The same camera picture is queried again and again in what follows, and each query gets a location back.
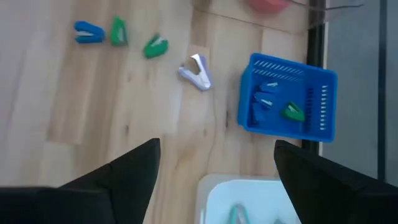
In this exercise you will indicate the green mini stapler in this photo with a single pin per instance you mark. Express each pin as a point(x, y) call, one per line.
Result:
point(155, 48)
point(293, 113)
point(118, 32)

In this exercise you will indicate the blue plastic basket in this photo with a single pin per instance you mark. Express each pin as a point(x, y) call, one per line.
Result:
point(311, 77)

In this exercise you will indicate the pink tape roll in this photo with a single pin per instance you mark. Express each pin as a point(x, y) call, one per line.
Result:
point(267, 4)

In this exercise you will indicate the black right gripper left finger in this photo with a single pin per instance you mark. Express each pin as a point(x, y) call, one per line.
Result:
point(133, 180)

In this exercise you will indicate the clear plastic container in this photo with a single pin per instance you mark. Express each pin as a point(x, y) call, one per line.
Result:
point(295, 21)

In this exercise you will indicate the white plastic bin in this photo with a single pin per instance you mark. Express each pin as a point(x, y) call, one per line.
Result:
point(258, 196)

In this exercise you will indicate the teal staple remover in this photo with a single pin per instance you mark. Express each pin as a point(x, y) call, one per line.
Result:
point(237, 214)

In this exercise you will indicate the blue mini stapler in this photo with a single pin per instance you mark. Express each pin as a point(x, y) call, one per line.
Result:
point(93, 34)
point(270, 87)
point(264, 100)

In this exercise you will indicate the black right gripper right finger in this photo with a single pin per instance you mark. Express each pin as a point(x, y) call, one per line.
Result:
point(326, 193)

